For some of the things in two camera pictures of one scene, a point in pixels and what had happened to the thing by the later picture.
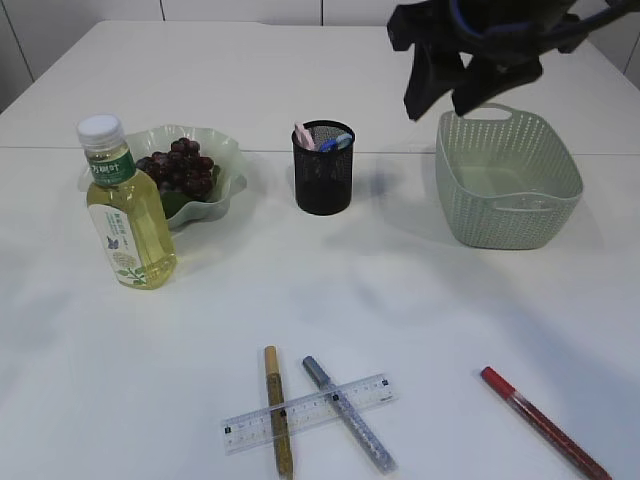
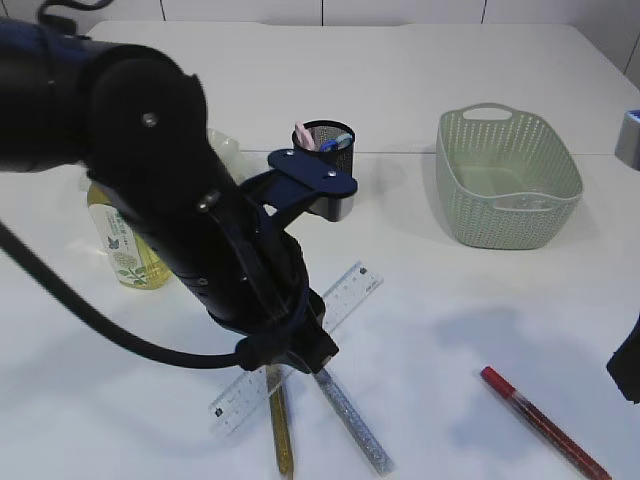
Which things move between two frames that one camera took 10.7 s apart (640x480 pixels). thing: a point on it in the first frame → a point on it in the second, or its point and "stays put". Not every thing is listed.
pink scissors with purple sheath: x=304 y=138 stays put
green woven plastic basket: x=509 y=179 stays put
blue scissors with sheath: x=331 y=144 stays put
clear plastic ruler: x=252 y=427 → x=339 y=301
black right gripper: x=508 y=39 → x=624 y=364
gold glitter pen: x=279 y=416 stays put
